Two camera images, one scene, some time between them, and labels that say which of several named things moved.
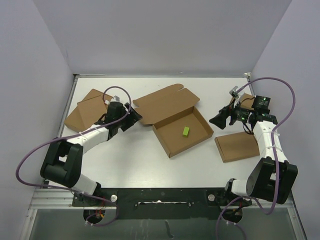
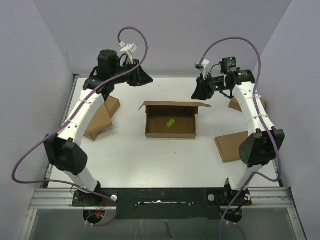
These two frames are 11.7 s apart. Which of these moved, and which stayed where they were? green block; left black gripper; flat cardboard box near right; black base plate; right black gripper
Moved: green block; right black gripper; left black gripper
Stayed: black base plate; flat cardboard box near right
